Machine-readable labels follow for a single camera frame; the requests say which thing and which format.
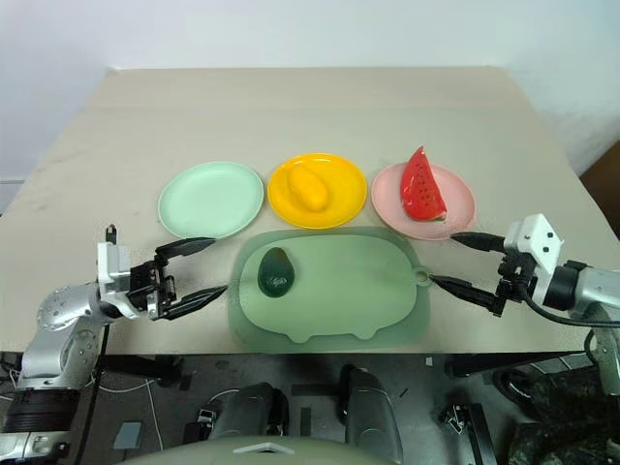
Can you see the dark camouflage fabric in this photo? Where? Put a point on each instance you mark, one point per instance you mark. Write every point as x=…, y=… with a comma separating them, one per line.
x=567, y=416

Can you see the pale green robot torso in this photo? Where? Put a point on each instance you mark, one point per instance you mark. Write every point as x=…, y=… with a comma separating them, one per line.
x=203, y=453

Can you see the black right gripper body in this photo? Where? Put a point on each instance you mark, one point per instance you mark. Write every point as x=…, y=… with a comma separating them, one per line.
x=517, y=278

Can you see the black table frame bar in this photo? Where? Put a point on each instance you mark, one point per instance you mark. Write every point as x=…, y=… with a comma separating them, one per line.
x=145, y=370

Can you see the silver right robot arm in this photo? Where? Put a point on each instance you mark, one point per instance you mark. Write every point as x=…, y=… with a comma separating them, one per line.
x=593, y=290

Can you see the yellow plate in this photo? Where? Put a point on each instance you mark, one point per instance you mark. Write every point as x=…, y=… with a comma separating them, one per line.
x=344, y=191

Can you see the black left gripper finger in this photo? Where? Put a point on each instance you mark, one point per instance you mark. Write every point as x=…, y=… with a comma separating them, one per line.
x=194, y=300
x=186, y=246

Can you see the yellow mango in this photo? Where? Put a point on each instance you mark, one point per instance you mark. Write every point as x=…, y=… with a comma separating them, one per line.
x=307, y=190

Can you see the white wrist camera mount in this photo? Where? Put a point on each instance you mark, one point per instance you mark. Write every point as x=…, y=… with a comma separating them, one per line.
x=109, y=264
x=535, y=237

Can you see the pink plate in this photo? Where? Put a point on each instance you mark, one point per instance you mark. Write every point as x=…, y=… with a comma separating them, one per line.
x=387, y=198

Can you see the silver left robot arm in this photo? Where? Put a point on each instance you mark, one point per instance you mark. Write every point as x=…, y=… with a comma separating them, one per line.
x=63, y=310

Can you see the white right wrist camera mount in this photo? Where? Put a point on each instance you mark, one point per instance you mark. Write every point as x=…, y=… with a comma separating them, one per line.
x=535, y=237

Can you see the green silicone placemat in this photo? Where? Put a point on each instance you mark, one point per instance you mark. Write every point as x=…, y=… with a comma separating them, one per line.
x=349, y=286

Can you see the red watermelon slice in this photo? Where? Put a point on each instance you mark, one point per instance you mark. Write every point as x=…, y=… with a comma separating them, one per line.
x=422, y=189

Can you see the light green plate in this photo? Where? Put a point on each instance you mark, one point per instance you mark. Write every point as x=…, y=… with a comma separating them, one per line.
x=210, y=198

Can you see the tall dark grey rounded shape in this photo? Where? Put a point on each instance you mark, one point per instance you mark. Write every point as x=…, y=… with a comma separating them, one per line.
x=370, y=416

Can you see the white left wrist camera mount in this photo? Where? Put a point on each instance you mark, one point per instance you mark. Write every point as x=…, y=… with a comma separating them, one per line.
x=109, y=264

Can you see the grey flat rectangle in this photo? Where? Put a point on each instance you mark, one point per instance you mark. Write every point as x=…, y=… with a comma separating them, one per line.
x=127, y=434

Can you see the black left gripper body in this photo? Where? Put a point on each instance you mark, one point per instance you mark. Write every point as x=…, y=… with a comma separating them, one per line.
x=150, y=286

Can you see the small dark grey rounded shape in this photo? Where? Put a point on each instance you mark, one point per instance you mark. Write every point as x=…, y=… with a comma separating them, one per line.
x=252, y=412

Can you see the dark green avocado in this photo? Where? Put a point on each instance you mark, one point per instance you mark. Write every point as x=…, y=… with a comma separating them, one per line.
x=276, y=273

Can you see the brown cardboard box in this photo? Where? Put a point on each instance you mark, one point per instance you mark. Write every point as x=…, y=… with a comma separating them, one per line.
x=603, y=176

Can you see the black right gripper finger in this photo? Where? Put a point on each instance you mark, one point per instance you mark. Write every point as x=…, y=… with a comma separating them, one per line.
x=467, y=291
x=479, y=240

